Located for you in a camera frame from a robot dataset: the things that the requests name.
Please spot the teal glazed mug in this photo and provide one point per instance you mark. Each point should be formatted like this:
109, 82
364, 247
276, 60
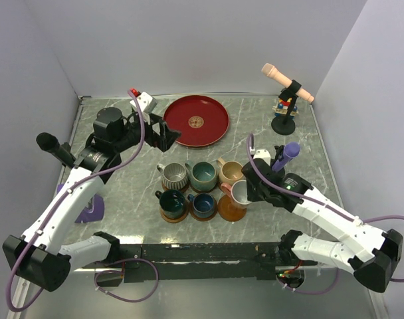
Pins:
203, 175

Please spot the black stand of pink microphone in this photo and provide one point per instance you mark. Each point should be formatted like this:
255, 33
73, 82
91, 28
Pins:
284, 124

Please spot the wrist white camera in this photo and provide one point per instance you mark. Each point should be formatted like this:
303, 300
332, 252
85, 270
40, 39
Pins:
146, 101
261, 154

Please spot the colourful toy car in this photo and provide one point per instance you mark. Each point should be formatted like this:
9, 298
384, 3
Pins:
282, 107

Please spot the dark green mug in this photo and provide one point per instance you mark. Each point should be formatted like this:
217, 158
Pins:
171, 202

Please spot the wooden coaster one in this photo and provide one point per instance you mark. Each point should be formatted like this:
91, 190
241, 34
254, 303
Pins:
182, 190

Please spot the wooden coaster five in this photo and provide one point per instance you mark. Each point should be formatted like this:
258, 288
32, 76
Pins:
229, 210

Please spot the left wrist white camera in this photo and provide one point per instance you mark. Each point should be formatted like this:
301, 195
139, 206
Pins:
146, 101

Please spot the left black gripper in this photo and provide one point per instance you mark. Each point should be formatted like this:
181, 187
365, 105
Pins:
167, 137

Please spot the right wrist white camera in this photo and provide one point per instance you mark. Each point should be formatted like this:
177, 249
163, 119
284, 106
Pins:
261, 154

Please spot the wooden coaster four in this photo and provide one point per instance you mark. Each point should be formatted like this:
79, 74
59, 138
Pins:
225, 187

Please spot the pink toy microphone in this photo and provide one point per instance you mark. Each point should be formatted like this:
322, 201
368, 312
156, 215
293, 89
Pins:
272, 72

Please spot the pink floral cup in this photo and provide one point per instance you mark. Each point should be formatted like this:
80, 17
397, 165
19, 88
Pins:
239, 193

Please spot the wooden coaster six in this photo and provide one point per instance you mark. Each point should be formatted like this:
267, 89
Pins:
203, 218

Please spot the grey striped mug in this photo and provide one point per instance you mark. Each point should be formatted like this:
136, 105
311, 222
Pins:
173, 176

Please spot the wooden coaster three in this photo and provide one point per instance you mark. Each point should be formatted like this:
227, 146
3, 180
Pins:
203, 191

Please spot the red round tray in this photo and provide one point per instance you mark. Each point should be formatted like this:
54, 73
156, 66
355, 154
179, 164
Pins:
201, 120

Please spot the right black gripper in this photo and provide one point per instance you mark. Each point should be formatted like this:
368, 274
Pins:
252, 196

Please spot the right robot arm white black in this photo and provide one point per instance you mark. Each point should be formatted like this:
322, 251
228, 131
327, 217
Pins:
370, 254

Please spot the purple toy microphone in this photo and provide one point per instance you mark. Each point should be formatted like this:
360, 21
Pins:
291, 151

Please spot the black microphone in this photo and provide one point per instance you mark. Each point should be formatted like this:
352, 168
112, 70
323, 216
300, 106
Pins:
61, 152

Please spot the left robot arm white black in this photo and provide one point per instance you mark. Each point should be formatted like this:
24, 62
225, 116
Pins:
39, 255

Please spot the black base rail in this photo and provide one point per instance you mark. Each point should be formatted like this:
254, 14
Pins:
212, 260

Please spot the purple box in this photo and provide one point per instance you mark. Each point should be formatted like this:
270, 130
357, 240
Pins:
92, 209

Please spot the black stand of purple microphone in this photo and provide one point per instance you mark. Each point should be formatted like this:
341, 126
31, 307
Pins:
278, 159

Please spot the wooden coaster two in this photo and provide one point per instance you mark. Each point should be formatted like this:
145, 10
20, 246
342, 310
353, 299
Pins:
168, 217

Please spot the dark blue small cup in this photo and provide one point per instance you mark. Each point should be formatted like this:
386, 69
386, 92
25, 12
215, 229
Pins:
202, 203

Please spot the beige ceramic mug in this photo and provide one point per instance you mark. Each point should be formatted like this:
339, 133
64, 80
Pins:
229, 171

